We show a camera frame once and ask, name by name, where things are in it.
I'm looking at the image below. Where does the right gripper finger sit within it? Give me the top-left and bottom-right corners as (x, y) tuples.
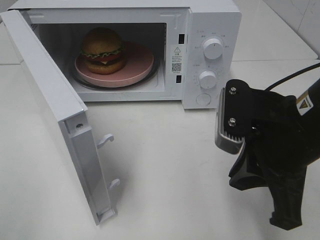
(215, 79), (254, 154)

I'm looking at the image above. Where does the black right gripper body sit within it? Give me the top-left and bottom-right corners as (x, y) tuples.
(229, 89), (320, 229)

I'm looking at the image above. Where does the white timer knob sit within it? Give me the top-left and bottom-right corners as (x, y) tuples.
(199, 70), (217, 89)

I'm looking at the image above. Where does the pink round plate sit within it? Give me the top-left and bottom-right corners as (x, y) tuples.
(74, 42), (155, 88)

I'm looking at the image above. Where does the burger with lettuce and tomato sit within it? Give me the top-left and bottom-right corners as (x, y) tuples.
(80, 27), (127, 75)

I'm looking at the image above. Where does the white microwave door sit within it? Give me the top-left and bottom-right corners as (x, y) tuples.
(0, 10), (120, 225)

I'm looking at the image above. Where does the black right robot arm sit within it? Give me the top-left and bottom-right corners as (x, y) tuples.
(215, 79), (320, 230)

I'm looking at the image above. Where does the upper white power knob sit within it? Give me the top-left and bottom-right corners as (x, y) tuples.
(202, 36), (224, 60)

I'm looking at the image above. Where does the white microwave oven body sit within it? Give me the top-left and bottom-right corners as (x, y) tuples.
(6, 0), (242, 109)

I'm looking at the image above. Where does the white warning label sticker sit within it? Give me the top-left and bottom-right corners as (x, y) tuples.
(169, 44), (186, 74)

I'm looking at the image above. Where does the glass microwave turntable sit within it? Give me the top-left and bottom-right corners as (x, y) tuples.
(69, 58), (162, 90)

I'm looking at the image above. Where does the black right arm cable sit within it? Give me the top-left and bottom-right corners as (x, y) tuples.
(264, 62), (320, 92)

